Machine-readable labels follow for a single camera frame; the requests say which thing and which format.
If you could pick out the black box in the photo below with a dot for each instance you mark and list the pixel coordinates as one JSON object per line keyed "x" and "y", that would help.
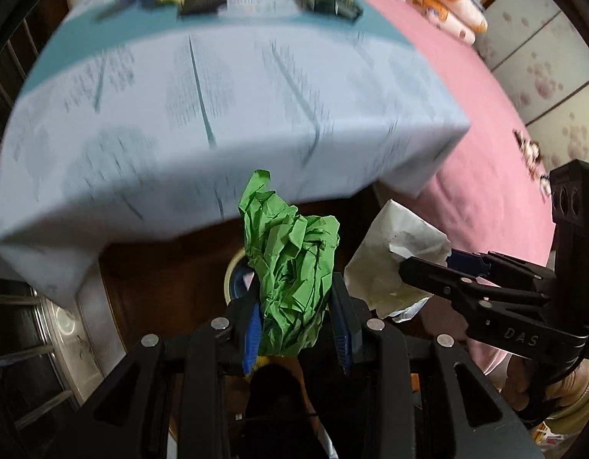
{"x": 201, "y": 4}

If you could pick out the black and green packet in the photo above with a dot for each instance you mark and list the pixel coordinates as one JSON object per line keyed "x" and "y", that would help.
{"x": 332, "y": 2}

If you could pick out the light blue printed tablecloth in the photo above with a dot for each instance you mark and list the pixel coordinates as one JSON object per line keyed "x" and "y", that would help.
{"x": 179, "y": 129}

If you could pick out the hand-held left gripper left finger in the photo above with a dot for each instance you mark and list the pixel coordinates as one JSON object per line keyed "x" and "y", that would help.
{"x": 251, "y": 339}

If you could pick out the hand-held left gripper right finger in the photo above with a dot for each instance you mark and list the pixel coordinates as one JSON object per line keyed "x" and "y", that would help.
{"x": 340, "y": 339}

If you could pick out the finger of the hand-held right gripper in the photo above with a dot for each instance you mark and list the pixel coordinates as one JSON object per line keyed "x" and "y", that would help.
{"x": 466, "y": 260}
{"x": 442, "y": 282}

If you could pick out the pink bed sheet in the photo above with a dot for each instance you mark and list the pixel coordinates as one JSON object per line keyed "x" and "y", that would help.
{"x": 466, "y": 81}

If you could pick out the cream rimmed trash bin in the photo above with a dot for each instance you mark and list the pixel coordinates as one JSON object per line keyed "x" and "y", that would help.
{"x": 230, "y": 272}

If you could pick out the white tissue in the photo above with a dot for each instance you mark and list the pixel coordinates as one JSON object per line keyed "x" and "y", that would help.
{"x": 390, "y": 258}

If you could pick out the person's right hand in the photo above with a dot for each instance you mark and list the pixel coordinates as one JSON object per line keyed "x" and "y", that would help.
{"x": 517, "y": 382}

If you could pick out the small plush toy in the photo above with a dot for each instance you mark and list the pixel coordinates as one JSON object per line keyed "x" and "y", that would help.
{"x": 531, "y": 153}

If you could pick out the green paper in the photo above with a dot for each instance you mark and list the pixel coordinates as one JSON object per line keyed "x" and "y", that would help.
{"x": 289, "y": 272}

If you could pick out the person's right forearm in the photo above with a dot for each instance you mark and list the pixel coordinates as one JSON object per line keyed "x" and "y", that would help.
{"x": 581, "y": 406}

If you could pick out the floral wardrobe door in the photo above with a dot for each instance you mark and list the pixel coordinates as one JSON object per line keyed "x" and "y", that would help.
{"x": 548, "y": 71}

